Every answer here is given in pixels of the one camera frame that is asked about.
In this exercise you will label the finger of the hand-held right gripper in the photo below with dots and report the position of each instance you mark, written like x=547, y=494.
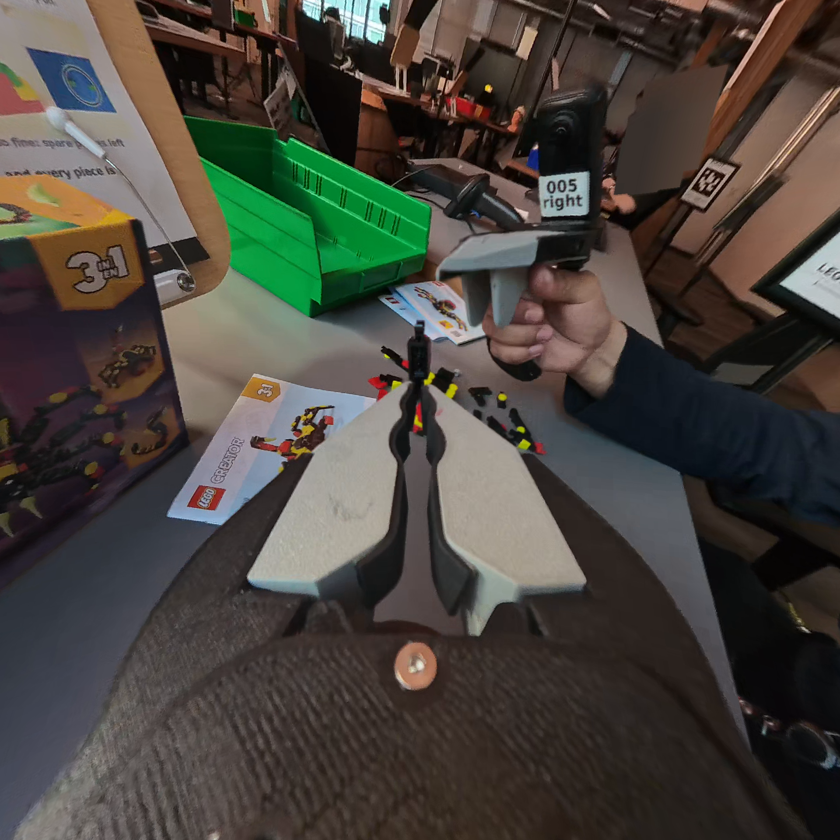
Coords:
x=492, y=256

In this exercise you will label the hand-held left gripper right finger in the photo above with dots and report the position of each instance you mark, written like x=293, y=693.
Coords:
x=505, y=525

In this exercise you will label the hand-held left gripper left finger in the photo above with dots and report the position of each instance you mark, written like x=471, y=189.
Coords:
x=335, y=525

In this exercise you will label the pile of lego pieces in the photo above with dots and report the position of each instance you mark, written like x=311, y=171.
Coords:
x=499, y=423

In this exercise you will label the small black red lego subassembly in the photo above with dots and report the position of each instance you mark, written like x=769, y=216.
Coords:
x=418, y=355

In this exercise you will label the person's right forearm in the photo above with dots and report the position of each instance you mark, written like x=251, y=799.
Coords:
x=709, y=433

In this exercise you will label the purple lego set box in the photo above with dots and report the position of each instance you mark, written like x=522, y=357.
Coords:
x=79, y=381

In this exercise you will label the person's right hand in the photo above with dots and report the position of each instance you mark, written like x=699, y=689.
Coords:
x=571, y=322

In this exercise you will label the black barcode scanner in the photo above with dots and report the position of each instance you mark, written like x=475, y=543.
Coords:
x=466, y=194

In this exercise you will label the closed instruction booklet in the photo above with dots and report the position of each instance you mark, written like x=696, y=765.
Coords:
x=433, y=309

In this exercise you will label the open spider instruction booklet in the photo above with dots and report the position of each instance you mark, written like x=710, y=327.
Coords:
x=243, y=453

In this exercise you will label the small marker sign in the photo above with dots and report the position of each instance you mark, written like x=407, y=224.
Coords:
x=710, y=184

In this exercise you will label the green plastic bin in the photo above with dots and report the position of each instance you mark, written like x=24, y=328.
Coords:
x=315, y=223

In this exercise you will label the framed marker sign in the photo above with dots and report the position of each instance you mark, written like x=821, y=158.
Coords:
x=814, y=282

